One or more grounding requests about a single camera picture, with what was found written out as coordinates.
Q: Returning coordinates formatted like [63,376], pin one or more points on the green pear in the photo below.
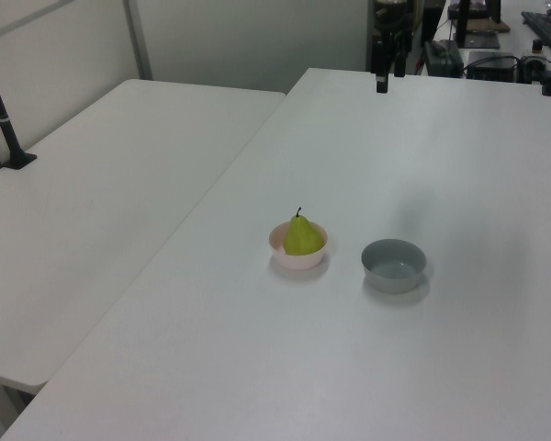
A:
[300,239]

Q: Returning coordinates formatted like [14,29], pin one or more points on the black electronics box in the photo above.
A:
[491,66]

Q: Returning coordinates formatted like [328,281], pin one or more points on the pink plastic bowl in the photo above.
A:
[298,263]

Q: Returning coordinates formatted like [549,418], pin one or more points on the grey plastic bowl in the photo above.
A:
[390,281]

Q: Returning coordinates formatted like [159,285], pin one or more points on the black stand post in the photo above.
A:
[462,23]

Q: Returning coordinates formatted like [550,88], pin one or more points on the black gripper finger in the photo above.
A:
[382,85]
[399,66]

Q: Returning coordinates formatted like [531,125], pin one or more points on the grey partition frame post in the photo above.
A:
[138,41]

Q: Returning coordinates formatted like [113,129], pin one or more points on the white side table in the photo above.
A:
[96,184]

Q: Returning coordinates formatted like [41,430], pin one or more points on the black keyboard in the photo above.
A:
[546,25]

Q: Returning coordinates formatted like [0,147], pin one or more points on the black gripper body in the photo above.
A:
[392,23]

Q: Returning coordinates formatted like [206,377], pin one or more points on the dark equipment case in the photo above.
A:
[441,59]

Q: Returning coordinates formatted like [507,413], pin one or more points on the black camera stand pole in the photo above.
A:
[2,117]

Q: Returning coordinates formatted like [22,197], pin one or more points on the black flat pad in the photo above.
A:
[482,41]

